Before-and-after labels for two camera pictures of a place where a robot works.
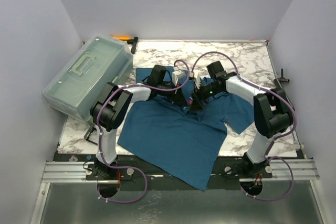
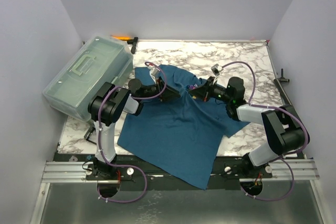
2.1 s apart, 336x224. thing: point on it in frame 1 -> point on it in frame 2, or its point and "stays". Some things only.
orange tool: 122,38 stays
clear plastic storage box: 73,88 stays
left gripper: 177,96 -> 169,94
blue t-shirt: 182,142 stays
